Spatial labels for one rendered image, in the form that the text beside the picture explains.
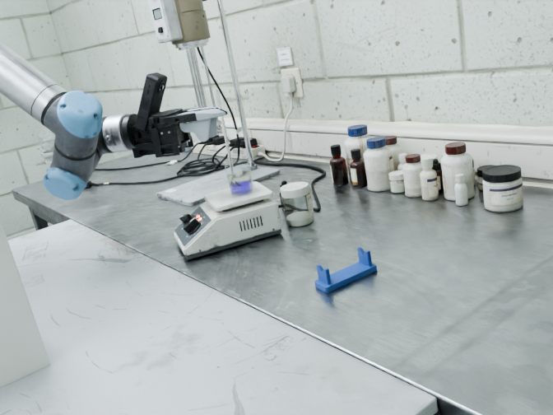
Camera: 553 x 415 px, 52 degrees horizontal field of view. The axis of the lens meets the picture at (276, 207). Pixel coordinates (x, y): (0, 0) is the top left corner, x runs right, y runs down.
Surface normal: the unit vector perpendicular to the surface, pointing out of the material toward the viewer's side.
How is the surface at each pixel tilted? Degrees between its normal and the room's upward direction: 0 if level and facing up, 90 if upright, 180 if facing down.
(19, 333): 90
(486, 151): 90
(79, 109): 46
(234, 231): 90
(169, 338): 0
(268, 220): 90
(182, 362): 0
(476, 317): 0
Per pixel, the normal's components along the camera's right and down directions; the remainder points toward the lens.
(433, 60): -0.78, 0.32
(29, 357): 0.59, 0.14
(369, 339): -0.18, -0.94
